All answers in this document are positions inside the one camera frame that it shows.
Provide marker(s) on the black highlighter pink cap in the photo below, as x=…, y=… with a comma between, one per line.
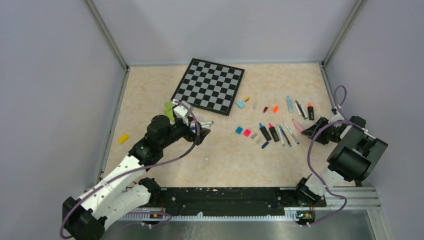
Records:
x=273, y=133

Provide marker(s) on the dark blue pen cap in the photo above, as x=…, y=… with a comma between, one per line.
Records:
x=265, y=145

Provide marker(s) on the light blue highlighter cap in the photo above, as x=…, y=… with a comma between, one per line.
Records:
x=240, y=104

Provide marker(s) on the blue cap of highlighter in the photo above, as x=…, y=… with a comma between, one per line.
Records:
x=239, y=130

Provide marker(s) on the light blue highlighter body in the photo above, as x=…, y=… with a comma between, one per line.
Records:
x=290, y=105

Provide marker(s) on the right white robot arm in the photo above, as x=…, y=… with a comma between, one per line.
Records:
x=354, y=157

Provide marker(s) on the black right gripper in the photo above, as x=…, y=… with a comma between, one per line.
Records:
x=311, y=131

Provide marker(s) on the black highlighter orange cap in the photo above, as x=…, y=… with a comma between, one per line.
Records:
x=310, y=111

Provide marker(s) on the yellow highlighter cap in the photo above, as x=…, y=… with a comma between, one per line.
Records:
x=123, y=138

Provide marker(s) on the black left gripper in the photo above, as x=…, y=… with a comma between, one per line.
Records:
x=191, y=136

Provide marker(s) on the green ink clear pen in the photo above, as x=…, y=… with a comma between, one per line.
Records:
x=305, y=112

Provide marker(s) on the black highlighter blue cap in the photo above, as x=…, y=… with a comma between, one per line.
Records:
x=265, y=132

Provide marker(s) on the black grey chessboard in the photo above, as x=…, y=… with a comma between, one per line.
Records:
x=209, y=86

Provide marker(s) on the pink cap of highlighter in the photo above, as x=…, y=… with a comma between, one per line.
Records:
x=247, y=132

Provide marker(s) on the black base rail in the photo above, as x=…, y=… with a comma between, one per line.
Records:
x=273, y=196

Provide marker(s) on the grey white pen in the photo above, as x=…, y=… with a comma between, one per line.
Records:
x=280, y=135

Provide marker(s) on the white marker yellow end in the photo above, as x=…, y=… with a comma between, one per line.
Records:
x=297, y=108

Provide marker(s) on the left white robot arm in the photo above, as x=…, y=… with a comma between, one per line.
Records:
x=88, y=216

